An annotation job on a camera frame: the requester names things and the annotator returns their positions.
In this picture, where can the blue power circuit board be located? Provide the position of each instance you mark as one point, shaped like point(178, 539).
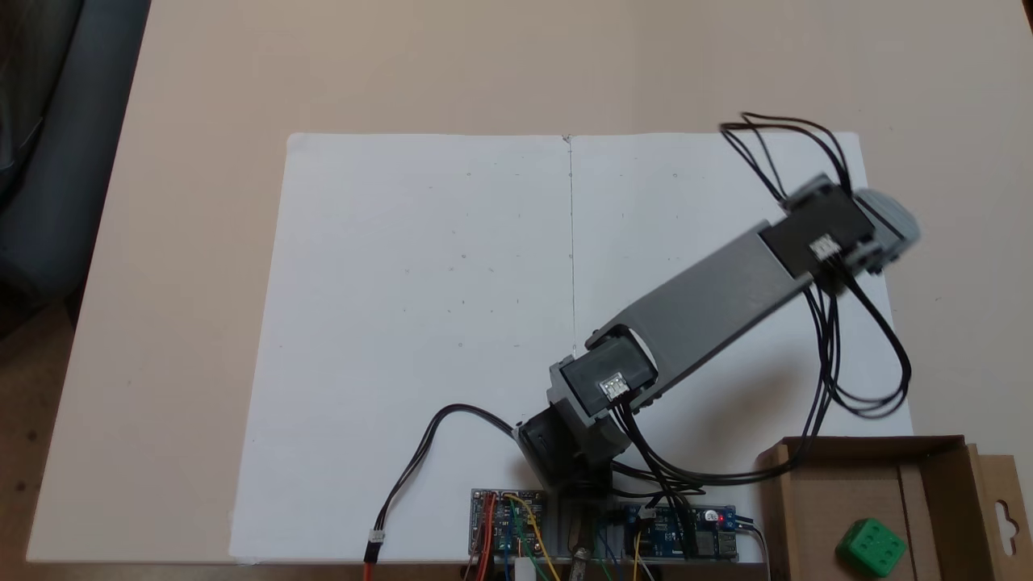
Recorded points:
point(710, 537)

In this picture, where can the brown cardboard box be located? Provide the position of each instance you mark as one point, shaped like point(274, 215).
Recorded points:
point(936, 484)

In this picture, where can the dark grey upholstered chair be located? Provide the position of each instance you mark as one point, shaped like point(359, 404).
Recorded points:
point(64, 161)

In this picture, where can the white paper sheet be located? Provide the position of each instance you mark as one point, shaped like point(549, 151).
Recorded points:
point(403, 323)

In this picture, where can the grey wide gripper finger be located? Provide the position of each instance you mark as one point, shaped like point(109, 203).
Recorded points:
point(888, 222)

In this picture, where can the green dice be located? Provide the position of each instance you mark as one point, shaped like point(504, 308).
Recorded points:
point(871, 547)

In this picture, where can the motor controller circuit board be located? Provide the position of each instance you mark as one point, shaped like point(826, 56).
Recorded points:
point(508, 524)

